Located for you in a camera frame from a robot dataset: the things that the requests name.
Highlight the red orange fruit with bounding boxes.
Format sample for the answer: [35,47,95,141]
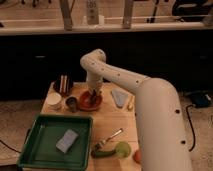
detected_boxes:
[133,150,141,164]

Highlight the dark plate with cake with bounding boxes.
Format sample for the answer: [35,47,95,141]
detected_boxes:
[53,75,73,96]

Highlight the yellow banana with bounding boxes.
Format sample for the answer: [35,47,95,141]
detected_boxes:
[127,96,134,111]

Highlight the silver fork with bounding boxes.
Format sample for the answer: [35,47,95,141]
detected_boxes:
[94,128,123,150]

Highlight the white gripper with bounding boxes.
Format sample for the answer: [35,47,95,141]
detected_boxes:
[86,75,103,101]

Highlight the red bowl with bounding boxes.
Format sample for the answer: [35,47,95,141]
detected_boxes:
[78,91,102,111]

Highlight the white cup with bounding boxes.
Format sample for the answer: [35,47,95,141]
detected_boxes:
[46,92,62,109]

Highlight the green pear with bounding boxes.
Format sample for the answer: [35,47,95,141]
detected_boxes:
[115,141,131,158]

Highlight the green cucumber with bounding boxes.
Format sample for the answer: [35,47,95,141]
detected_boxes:
[91,150,116,158]

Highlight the blue black device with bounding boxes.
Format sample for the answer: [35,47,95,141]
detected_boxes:
[190,93,211,108]

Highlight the dark purple grapes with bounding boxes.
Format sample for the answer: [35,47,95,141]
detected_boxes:
[90,96,97,104]

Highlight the black cable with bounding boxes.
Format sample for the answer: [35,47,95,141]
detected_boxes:
[185,104,198,153]

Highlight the light blue cloth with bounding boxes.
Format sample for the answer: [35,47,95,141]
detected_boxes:
[111,89,128,108]

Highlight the grey blue sponge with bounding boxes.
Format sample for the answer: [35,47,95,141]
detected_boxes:
[56,129,78,153]

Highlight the green plastic tray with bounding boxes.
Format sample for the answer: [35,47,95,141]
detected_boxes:
[17,115,93,171]

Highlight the small dark metal cup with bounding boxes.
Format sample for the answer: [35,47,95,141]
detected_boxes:
[65,97,77,113]

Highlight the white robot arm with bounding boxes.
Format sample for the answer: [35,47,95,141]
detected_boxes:
[80,49,193,171]

